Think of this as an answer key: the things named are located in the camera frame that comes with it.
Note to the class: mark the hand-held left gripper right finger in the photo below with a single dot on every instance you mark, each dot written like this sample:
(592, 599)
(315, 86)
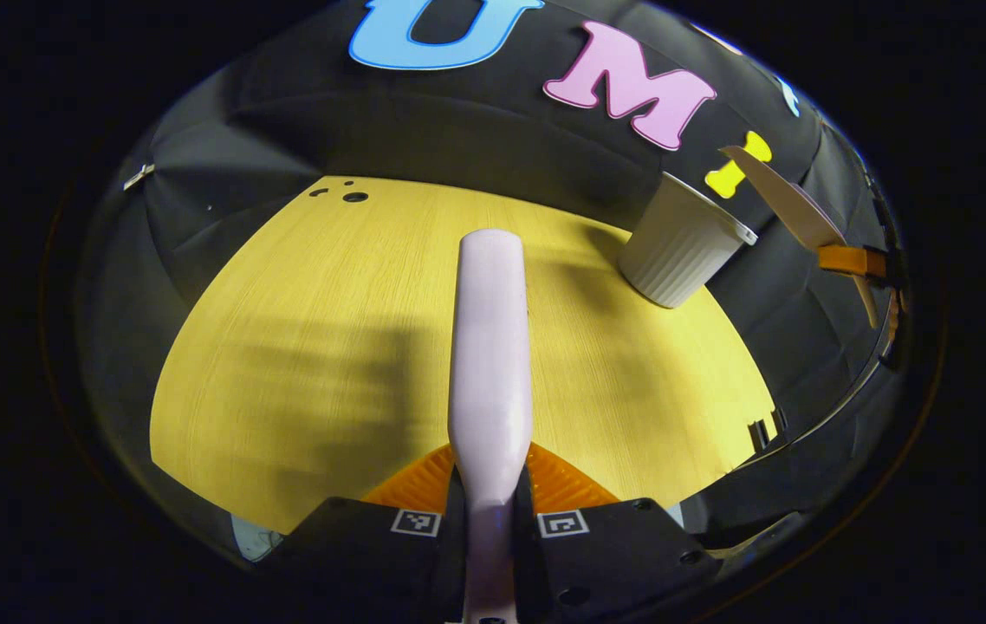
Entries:
(623, 559)

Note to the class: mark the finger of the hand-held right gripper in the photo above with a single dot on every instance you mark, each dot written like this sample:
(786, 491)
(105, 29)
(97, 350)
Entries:
(892, 314)
(853, 260)

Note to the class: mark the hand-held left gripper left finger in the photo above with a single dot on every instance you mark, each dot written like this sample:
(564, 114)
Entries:
(354, 555)

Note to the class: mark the pink dustpan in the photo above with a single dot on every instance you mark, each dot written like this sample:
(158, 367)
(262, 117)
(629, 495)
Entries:
(792, 208)

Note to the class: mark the white ribbed garbage bin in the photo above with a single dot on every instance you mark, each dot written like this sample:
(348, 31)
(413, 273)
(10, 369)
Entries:
(675, 251)

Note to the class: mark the small pink broom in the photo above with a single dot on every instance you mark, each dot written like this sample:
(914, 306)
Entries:
(490, 347)

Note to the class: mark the silver metal clip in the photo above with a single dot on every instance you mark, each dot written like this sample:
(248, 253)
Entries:
(139, 176)

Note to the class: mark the black desk bracket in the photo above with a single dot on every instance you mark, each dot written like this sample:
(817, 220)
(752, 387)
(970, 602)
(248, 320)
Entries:
(759, 435)
(780, 419)

